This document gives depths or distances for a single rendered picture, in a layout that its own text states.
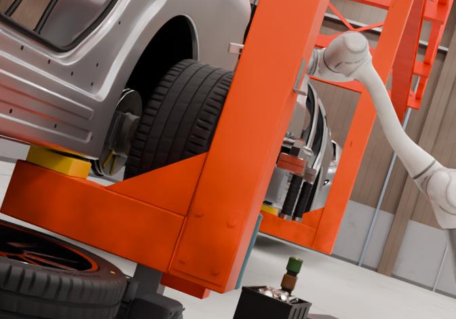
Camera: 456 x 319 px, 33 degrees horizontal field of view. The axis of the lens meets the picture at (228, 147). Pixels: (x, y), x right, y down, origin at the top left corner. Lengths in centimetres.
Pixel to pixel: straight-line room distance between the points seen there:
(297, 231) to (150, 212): 420
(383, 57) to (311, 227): 148
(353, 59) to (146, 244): 88
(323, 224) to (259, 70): 422
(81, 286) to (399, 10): 506
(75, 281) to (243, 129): 64
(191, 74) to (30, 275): 113
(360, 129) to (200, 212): 430
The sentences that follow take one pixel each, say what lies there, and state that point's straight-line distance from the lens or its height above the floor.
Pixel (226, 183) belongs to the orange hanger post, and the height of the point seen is 80.
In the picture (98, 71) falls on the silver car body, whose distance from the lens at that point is 222.
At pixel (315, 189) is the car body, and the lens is 912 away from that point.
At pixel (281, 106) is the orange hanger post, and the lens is 205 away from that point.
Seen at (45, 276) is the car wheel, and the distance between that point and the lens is 166.
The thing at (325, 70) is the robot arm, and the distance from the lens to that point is 259.
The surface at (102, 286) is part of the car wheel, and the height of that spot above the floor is 50.
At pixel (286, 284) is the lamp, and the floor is 58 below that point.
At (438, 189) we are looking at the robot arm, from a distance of 248.
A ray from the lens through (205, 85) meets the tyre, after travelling 252.
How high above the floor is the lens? 80
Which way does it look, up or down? 3 degrees up
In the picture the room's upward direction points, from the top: 18 degrees clockwise
